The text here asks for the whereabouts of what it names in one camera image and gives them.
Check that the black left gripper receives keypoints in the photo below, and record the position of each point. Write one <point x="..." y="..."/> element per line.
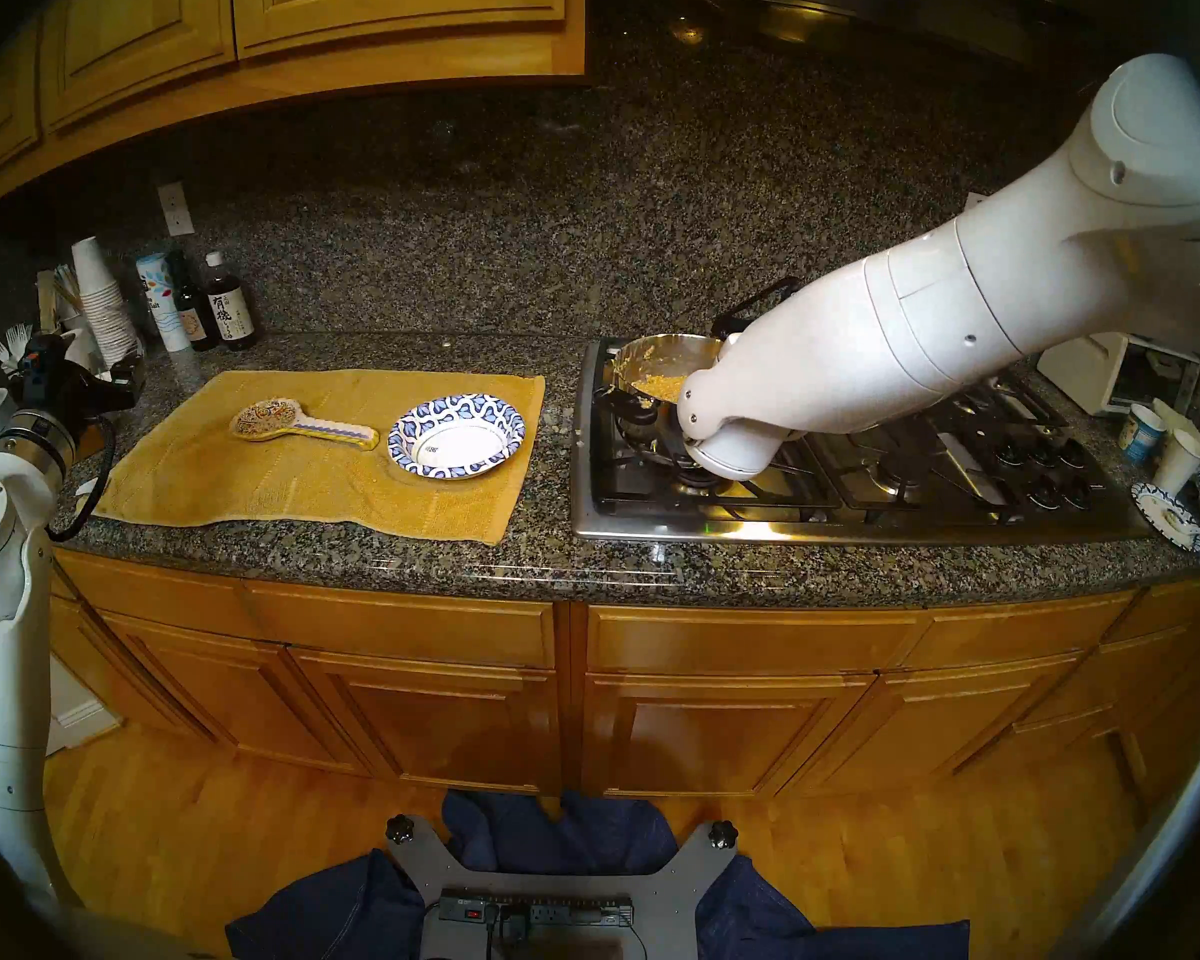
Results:
<point x="60" y="383"/>

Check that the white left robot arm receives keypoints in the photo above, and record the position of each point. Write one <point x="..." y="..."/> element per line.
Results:
<point x="0" y="648"/>

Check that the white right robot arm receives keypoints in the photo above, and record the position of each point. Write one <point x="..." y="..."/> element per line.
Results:
<point x="960" y="318"/>

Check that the colourful ceramic spoon rest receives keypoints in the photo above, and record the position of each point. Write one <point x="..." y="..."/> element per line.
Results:
<point x="265" y="418"/>

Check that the blue white patterned paper bowl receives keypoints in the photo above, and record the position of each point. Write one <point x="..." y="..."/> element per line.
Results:
<point x="457" y="438"/>

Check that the cooked oatmeal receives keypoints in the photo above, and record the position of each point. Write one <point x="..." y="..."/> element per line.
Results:
<point x="660" y="386"/>

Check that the stack of white paper cups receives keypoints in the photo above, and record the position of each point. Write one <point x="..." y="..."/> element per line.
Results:
<point x="110" y="318"/>

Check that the white salt canister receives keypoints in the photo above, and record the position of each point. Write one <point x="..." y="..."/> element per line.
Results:
<point x="165" y="308"/>

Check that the small dark glass bottle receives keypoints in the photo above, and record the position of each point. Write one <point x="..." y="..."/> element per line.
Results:
<point x="195" y="318"/>

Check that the wooden stirrer bundle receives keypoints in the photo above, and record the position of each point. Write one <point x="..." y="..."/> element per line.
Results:
<point x="60" y="293"/>

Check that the white plastic forks bundle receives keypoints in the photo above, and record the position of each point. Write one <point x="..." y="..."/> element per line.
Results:
<point x="12" y="343"/>

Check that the soy sauce bottle white cap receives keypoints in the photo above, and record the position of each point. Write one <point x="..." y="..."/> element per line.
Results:
<point x="232" y="313"/>

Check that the yellow cloth towel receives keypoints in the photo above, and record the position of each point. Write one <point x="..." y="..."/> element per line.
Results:
<point x="310" y="488"/>

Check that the wooden upper cabinet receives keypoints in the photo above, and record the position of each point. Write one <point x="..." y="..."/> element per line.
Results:
<point x="310" y="28"/>

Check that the stainless steel pot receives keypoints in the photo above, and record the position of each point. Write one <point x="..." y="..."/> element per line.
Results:
<point x="650" y="423"/>

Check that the dark blue cloth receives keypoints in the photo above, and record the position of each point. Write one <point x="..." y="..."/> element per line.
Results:
<point x="540" y="828"/>

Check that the wooden base cabinets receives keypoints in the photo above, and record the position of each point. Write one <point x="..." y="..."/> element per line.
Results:
<point x="710" y="688"/>

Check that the black power strip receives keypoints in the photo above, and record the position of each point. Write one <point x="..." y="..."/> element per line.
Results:
<point x="560" y="910"/>

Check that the steel range hood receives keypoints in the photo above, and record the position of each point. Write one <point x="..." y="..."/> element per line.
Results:
<point x="810" y="3"/>

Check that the stainless gas cooktop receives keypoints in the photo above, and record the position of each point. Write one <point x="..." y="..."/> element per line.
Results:
<point x="910" y="488"/>

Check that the blue white paper cup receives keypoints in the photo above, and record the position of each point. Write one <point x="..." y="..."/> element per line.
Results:
<point x="1142" y="433"/>

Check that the patterned paper plate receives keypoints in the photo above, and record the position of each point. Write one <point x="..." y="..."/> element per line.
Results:
<point x="1170" y="518"/>

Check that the plain white paper cup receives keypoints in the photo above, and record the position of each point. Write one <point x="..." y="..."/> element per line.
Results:
<point x="1182" y="463"/>

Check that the white wall outlet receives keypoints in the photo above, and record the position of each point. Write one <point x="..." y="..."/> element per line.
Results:
<point x="176" y="208"/>

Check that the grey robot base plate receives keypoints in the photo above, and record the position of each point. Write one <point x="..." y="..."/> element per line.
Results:
<point x="660" y="883"/>

